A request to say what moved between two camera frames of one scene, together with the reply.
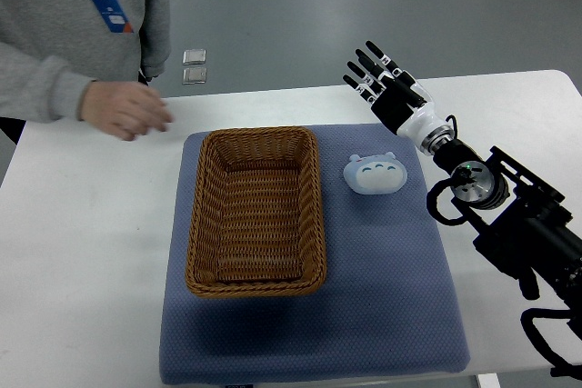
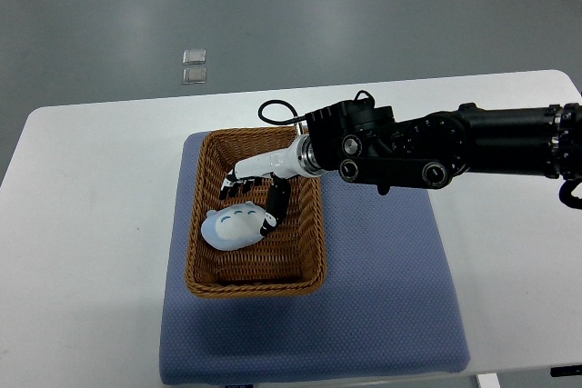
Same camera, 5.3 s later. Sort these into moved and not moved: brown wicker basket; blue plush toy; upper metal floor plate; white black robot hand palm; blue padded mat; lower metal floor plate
Moved: white black robot hand palm; blue plush toy
Not moved: brown wicker basket; blue padded mat; lower metal floor plate; upper metal floor plate
